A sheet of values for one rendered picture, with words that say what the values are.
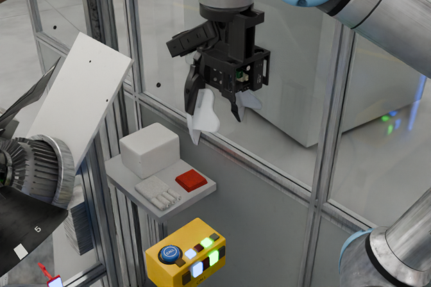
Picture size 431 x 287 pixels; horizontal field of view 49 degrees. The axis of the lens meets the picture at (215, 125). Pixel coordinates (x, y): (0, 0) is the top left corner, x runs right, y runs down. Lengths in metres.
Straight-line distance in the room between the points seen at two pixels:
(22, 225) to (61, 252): 1.62
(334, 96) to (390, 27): 0.70
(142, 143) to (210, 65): 0.99
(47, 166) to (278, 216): 0.70
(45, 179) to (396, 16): 0.99
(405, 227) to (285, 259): 0.83
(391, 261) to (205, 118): 0.38
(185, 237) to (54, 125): 0.52
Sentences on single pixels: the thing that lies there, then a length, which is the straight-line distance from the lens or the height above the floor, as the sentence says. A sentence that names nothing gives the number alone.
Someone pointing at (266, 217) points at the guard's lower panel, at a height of 0.82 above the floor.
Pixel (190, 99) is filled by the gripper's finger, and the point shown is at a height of 1.55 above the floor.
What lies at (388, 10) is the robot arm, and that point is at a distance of 0.46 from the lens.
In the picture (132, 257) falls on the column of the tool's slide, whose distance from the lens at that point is 2.28.
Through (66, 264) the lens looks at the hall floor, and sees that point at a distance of 2.60.
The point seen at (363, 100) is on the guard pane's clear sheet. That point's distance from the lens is 1.14.
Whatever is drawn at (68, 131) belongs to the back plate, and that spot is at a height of 1.17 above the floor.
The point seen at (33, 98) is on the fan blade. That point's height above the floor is 1.41.
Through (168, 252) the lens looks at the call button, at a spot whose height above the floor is 1.08.
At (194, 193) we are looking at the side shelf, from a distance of 1.56.
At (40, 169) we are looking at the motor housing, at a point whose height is 1.15.
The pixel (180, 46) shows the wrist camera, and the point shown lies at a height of 1.61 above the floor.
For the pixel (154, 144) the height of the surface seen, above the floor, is 0.97.
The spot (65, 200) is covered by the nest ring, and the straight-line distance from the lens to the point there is 1.27.
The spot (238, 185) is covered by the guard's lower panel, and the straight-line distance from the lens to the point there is 1.57.
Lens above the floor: 1.88
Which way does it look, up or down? 33 degrees down
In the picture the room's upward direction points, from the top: straight up
